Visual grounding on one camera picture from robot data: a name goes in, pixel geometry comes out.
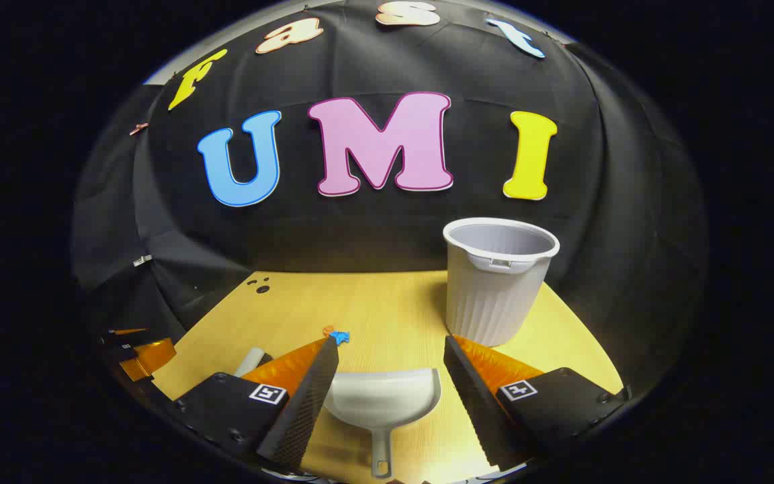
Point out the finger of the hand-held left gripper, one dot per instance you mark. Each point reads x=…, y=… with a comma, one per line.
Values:
x=118, y=338
x=152, y=355

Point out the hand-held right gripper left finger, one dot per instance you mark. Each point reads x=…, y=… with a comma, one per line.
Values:
x=306, y=403

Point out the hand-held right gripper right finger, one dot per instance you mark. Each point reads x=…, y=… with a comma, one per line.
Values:
x=474, y=396

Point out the blue paper ball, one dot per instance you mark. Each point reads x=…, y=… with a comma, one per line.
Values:
x=340, y=337

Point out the white dustpan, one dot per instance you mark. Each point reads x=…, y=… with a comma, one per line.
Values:
x=380, y=400

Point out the white garbage bin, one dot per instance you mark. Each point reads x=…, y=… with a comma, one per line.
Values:
x=494, y=302

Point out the wooden desktop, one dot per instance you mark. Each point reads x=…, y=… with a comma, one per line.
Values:
x=373, y=309

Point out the small white cloth clip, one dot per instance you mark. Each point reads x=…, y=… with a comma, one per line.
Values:
x=142, y=260

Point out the black backdrop cloth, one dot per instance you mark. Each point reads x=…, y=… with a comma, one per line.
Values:
x=373, y=235

